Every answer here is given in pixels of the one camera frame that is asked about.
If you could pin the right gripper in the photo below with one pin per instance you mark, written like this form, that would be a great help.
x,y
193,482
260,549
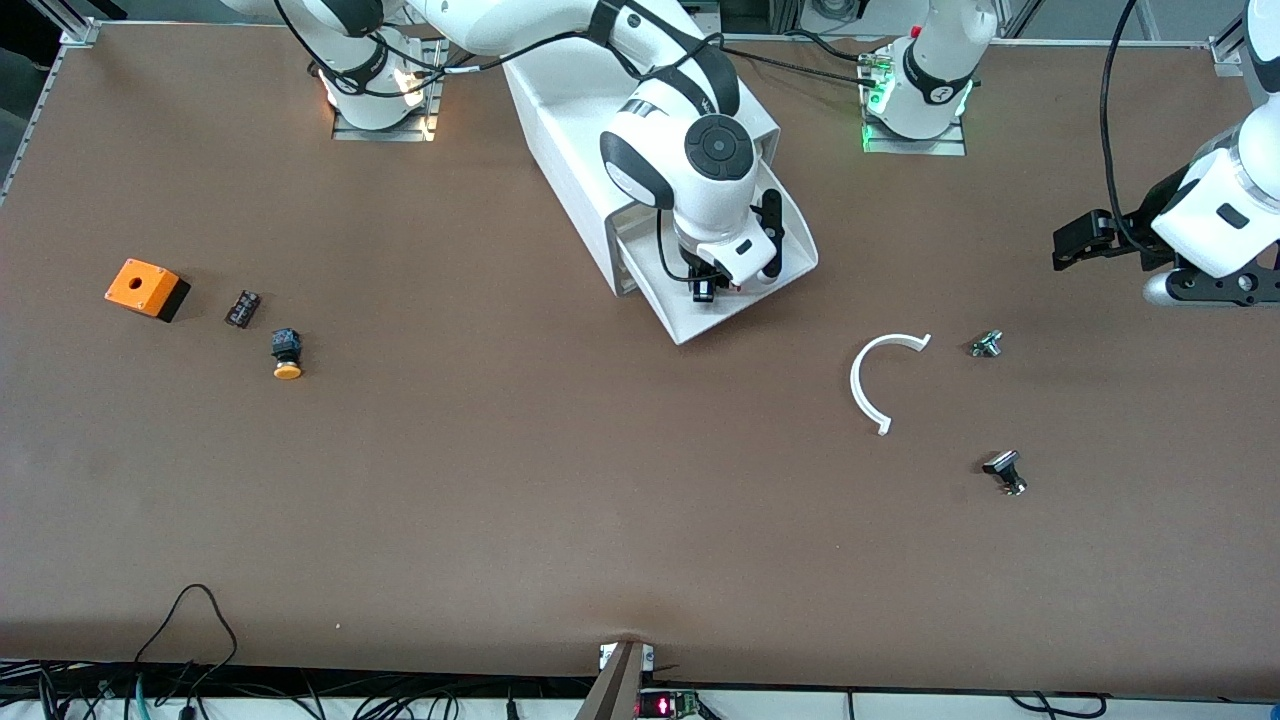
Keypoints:
x,y
703,275

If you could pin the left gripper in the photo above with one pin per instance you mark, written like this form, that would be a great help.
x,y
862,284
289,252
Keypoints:
x,y
1138,233

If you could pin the cream cabinet drawer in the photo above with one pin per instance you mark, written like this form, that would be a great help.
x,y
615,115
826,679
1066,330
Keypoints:
x,y
720,315

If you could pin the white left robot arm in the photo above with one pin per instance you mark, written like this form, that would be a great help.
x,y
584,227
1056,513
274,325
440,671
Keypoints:
x,y
940,60

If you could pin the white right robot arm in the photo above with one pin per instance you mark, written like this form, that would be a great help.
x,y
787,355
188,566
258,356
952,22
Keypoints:
x,y
520,25

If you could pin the white drawer cabinet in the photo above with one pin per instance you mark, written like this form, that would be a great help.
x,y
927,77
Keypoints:
x,y
560,150

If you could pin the yellow mushroom push button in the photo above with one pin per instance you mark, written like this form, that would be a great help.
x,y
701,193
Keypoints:
x,y
287,345

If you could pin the small silver metal connector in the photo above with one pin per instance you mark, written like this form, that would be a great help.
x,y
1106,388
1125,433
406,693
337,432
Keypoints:
x,y
986,345

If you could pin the circuit board with red display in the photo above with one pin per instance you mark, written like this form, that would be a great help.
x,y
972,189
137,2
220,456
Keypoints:
x,y
662,705

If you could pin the small black connector block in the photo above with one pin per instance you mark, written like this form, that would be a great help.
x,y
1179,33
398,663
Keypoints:
x,y
243,308

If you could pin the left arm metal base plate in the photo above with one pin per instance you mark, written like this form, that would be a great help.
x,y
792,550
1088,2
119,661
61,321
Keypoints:
x,y
920,147

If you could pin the aluminium frame profile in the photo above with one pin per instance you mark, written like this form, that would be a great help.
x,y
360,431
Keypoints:
x,y
75,30
1225,55

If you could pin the black knob switch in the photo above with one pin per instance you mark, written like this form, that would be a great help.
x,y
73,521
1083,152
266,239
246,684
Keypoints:
x,y
1002,465

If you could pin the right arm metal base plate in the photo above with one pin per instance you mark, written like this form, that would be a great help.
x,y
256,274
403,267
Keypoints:
x,y
385,134

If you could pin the orange button enclosure box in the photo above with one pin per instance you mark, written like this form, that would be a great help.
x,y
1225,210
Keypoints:
x,y
138,285

